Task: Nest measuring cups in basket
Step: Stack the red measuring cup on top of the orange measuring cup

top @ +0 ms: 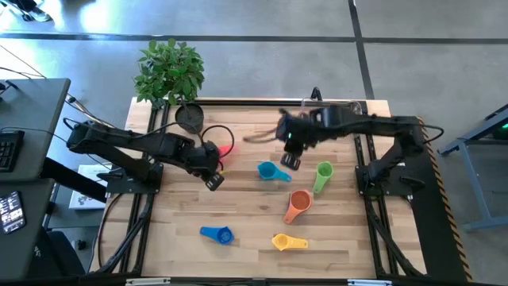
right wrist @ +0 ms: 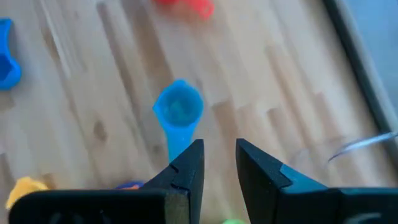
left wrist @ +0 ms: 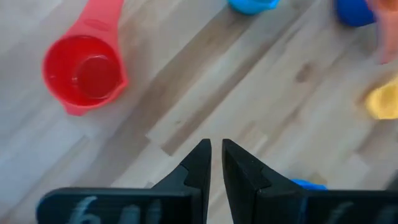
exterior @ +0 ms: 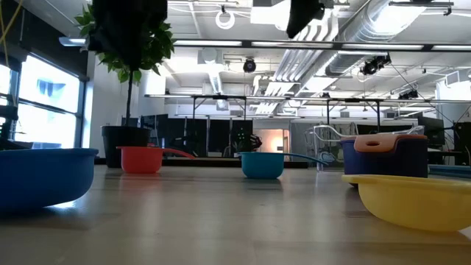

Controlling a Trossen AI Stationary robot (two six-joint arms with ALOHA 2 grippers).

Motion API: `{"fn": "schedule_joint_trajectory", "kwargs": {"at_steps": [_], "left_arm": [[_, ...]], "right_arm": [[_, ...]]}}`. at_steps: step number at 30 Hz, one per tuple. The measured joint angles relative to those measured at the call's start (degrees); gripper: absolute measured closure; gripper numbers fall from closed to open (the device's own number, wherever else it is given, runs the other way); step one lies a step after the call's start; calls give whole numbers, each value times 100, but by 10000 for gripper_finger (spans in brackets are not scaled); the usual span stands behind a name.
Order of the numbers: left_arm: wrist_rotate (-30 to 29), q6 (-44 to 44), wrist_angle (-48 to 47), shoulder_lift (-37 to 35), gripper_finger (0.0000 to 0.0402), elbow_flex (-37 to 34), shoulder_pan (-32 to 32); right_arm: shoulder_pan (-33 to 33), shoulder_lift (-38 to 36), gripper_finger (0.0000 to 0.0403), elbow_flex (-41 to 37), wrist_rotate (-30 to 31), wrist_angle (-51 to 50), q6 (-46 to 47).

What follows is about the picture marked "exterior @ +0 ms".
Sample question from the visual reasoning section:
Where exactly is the potted green leafy tree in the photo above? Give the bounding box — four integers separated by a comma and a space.
74, 3, 176, 169

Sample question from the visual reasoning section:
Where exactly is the black ceiling camera cluster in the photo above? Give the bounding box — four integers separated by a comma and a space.
360, 54, 392, 77

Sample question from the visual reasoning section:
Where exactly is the navy measuring cup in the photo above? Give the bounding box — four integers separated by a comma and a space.
340, 135, 429, 181

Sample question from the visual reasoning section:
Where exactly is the yellow hanging cable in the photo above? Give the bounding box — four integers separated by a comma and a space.
0, 0, 24, 67

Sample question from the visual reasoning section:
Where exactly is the black rig frame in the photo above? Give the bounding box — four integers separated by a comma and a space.
172, 38, 471, 52

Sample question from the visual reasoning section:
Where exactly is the royal blue measuring cup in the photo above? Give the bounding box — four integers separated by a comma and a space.
0, 148, 99, 214

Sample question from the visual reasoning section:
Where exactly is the black workstation frame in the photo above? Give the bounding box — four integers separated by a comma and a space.
191, 94, 247, 159
326, 97, 382, 133

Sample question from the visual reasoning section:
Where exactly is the large window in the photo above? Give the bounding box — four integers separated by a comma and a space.
0, 54, 88, 150

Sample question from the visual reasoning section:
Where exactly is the black round ceiling reel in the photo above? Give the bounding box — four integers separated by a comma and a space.
242, 57, 258, 74

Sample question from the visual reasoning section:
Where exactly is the white tube lamp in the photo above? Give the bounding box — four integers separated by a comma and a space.
58, 35, 89, 48

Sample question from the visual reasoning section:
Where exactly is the teal measuring cup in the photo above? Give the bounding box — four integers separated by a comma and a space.
237, 152, 329, 180

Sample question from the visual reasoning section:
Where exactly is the white coiled cable ring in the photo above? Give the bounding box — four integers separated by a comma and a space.
215, 9, 236, 30

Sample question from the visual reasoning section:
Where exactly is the clear plastic basket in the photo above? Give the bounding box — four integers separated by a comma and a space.
304, 124, 425, 172

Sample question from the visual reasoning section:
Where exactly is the yellow measuring cup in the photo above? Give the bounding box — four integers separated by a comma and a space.
341, 174, 471, 232

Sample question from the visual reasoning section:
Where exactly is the blue horizontal bar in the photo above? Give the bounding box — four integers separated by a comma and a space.
428, 164, 471, 180

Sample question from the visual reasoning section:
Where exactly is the silver ceiling duct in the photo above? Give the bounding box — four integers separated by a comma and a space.
301, 0, 428, 93

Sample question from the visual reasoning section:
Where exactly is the red measuring cup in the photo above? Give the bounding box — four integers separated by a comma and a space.
116, 146, 196, 174

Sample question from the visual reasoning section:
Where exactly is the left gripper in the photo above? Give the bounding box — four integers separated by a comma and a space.
88, 0, 169, 71

